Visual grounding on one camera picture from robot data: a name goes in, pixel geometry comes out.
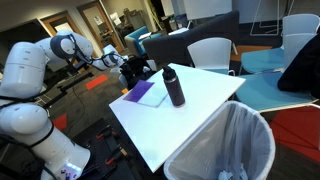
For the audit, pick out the white whiteboard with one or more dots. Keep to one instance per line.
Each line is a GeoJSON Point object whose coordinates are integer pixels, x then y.
{"type": "Point", "coordinates": [206, 8]}

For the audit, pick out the wooden framed door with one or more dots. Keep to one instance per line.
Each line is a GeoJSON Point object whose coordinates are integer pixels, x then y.
{"type": "Point", "coordinates": [100, 26]}
{"type": "Point", "coordinates": [61, 23]}

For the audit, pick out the white chair with teal seat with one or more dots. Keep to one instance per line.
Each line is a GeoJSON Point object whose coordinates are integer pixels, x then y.
{"type": "Point", "coordinates": [266, 90]}
{"type": "Point", "coordinates": [265, 59]}

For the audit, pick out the teal armchair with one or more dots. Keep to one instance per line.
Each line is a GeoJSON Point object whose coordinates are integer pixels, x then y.
{"type": "Point", "coordinates": [138, 41]}

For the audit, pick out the trash bin with clear liner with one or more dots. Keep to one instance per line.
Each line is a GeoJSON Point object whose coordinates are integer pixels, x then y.
{"type": "Point", "coordinates": [230, 143]}

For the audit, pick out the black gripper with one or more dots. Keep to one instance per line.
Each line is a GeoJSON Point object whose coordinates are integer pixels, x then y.
{"type": "Point", "coordinates": [136, 66]}

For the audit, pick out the dark grey sofa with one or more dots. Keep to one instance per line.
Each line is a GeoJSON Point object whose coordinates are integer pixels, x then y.
{"type": "Point", "coordinates": [186, 40]}

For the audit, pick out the black tripod bar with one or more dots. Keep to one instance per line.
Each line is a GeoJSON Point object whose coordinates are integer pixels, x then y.
{"type": "Point", "coordinates": [70, 85]}

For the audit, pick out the white plastic chair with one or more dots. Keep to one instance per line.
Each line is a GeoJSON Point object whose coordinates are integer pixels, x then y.
{"type": "Point", "coordinates": [210, 55]}

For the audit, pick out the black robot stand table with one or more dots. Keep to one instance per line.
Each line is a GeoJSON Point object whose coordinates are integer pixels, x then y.
{"type": "Point", "coordinates": [100, 150]}

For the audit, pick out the black bag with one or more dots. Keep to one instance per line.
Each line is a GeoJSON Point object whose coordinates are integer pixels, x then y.
{"type": "Point", "coordinates": [125, 79]}

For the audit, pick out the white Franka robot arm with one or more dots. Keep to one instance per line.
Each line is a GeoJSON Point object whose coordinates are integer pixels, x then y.
{"type": "Point", "coordinates": [23, 66]}

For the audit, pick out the dark insulated water bottle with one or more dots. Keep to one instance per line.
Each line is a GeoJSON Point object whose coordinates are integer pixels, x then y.
{"type": "Point", "coordinates": [174, 88]}

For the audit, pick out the purple spiral notebook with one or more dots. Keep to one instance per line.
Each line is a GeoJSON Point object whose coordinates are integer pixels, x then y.
{"type": "Point", "coordinates": [143, 93]}

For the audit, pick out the black jacket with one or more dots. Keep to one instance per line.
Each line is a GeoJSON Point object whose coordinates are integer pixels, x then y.
{"type": "Point", "coordinates": [301, 70]}

